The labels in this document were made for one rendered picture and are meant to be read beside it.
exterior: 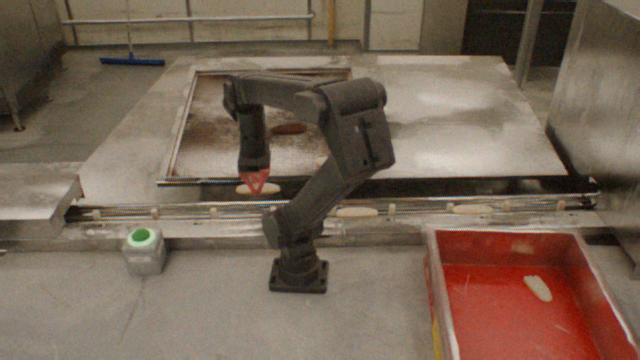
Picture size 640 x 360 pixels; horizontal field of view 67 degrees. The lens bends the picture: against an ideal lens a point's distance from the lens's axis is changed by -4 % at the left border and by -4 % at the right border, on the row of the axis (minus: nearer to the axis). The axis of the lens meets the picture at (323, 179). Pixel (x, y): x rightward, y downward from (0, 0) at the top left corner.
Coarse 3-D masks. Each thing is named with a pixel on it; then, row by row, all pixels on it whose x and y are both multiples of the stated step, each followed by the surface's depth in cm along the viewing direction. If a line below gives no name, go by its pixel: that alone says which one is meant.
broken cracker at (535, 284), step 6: (534, 276) 103; (528, 282) 102; (534, 282) 102; (540, 282) 102; (534, 288) 101; (540, 288) 100; (546, 288) 100; (540, 294) 99; (546, 294) 99; (546, 300) 98
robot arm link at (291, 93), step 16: (240, 80) 94; (256, 80) 89; (272, 80) 83; (288, 80) 78; (304, 80) 75; (320, 80) 71; (336, 80) 70; (240, 96) 96; (256, 96) 91; (272, 96) 84; (288, 96) 78; (304, 96) 66; (320, 96) 65; (384, 96) 68; (304, 112) 67; (320, 112) 64
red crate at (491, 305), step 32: (448, 288) 102; (480, 288) 102; (512, 288) 102; (480, 320) 95; (512, 320) 95; (544, 320) 95; (576, 320) 94; (480, 352) 89; (512, 352) 89; (544, 352) 88; (576, 352) 88
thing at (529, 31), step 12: (528, 0) 171; (540, 0) 167; (528, 12) 171; (540, 12) 170; (528, 24) 172; (528, 36) 174; (528, 48) 177; (516, 60) 183; (528, 60) 179; (516, 72) 183
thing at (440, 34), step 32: (448, 0) 289; (480, 0) 253; (512, 0) 254; (544, 0) 254; (576, 0) 255; (448, 32) 291; (480, 32) 263; (512, 32) 263; (544, 32) 264; (512, 64) 273; (544, 64) 274
